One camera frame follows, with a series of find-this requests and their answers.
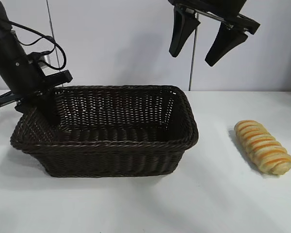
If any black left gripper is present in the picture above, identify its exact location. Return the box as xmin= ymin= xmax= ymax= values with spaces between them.
xmin=0 ymin=24 xmax=73 ymax=126

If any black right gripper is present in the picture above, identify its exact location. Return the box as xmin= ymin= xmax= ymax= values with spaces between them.
xmin=168 ymin=0 xmax=261 ymax=67

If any dark brown wicker basket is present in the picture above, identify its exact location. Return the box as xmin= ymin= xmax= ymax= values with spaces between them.
xmin=10 ymin=84 xmax=200 ymax=179

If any long striped bread loaf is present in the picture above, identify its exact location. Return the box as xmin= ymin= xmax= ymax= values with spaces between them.
xmin=234 ymin=119 xmax=291 ymax=176

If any thin metal rod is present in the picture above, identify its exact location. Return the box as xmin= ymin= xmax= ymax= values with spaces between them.
xmin=46 ymin=0 xmax=58 ymax=53
xmin=188 ymin=14 xmax=199 ymax=91

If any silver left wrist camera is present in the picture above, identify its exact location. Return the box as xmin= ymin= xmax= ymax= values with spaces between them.
xmin=29 ymin=50 xmax=53 ymax=76

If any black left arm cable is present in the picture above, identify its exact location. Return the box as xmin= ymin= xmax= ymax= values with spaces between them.
xmin=7 ymin=20 xmax=68 ymax=73

